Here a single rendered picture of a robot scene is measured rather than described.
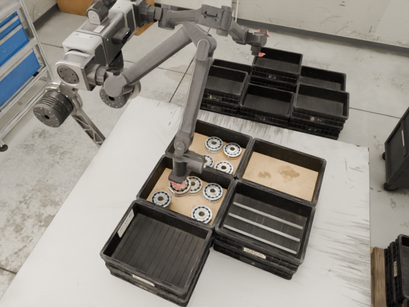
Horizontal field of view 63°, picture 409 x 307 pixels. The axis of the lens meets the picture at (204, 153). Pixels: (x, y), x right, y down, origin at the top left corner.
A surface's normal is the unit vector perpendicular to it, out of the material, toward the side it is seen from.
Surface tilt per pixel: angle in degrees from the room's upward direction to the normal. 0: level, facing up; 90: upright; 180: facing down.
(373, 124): 0
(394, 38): 90
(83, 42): 0
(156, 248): 0
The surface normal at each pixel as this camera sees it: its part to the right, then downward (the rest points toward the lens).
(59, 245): 0.02, -0.63
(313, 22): -0.29, 0.74
